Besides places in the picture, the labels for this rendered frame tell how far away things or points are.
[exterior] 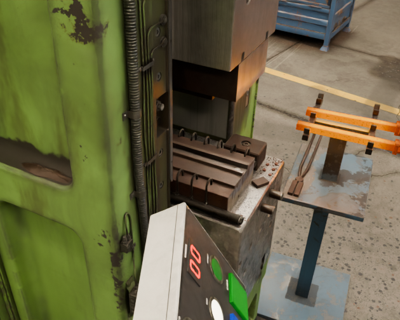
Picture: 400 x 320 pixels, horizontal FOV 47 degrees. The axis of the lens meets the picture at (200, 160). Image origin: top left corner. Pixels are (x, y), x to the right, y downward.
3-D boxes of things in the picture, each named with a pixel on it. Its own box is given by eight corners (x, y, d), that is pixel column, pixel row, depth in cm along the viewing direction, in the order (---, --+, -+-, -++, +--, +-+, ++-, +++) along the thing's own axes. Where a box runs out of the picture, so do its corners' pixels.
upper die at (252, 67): (265, 72, 124) (268, 37, 118) (235, 102, 109) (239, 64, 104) (132, 42, 138) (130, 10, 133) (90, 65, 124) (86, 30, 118)
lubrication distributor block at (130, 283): (150, 307, 126) (149, 273, 118) (138, 325, 121) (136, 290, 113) (140, 302, 127) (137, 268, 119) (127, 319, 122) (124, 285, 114)
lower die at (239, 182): (252, 178, 144) (254, 155, 139) (226, 216, 129) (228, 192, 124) (138, 142, 159) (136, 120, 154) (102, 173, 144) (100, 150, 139)
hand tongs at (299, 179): (319, 120, 217) (319, 118, 216) (327, 122, 215) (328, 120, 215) (287, 194, 171) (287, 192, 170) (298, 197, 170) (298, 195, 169)
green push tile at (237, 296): (246, 293, 100) (231, 271, 96) (249, 323, 94) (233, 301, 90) (239, 295, 100) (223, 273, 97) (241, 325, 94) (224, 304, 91)
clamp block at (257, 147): (265, 158, 153) (268, 141, 149) (256, 171, 147) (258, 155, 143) (232, 148, 157) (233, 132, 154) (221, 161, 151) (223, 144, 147)
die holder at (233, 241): (269, 254, 178) (285, 159, 153) (230, 331, 150) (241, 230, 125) (145, 209, 198) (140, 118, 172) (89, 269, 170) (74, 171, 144)
